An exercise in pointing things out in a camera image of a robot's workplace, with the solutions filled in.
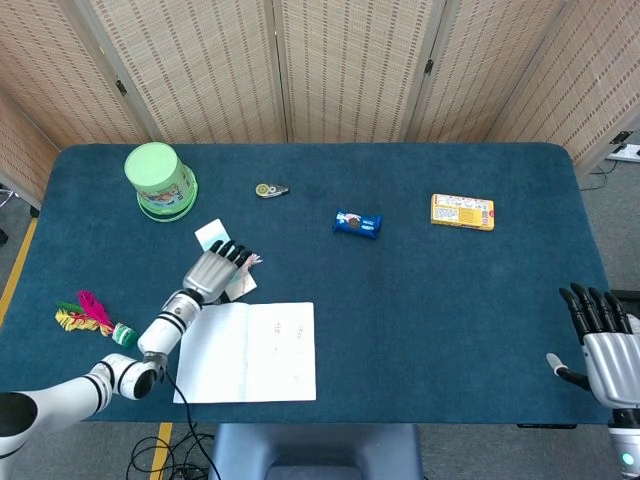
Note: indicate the open white notebook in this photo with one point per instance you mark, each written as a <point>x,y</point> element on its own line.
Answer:
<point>270,360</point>

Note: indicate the blue cookie pack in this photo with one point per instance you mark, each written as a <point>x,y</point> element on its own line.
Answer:
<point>357,224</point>

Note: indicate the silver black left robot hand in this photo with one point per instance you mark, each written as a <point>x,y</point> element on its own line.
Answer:
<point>210,275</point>

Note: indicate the dark teal table cover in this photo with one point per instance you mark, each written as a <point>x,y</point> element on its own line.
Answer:
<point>425,310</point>

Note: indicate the brass screen hinge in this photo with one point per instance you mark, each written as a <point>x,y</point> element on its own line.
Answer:
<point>429,67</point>
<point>121,87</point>

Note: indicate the white power strip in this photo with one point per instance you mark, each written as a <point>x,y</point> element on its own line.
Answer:
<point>627,151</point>

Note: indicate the woven bamboo folding screen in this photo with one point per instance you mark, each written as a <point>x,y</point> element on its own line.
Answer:
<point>350,65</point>

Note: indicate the black table control panel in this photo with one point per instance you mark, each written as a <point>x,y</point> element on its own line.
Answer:
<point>545,426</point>

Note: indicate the yellow cardboard box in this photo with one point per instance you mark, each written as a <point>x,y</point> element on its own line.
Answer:
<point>462,212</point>

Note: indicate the green plastic toy bucket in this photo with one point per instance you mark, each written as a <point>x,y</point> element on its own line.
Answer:
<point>155,170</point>

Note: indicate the light blue tasselled bookmark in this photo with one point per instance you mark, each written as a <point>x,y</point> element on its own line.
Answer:
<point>212,234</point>

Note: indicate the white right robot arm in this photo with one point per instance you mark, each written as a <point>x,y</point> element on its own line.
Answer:
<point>625,445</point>

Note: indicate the colourful feather shuttlecock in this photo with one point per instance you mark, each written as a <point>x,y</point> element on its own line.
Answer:
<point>90,320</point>

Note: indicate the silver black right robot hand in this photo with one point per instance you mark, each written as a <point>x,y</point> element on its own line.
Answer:
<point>612,365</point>

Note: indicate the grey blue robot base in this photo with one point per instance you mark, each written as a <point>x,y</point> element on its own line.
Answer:
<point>320,450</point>

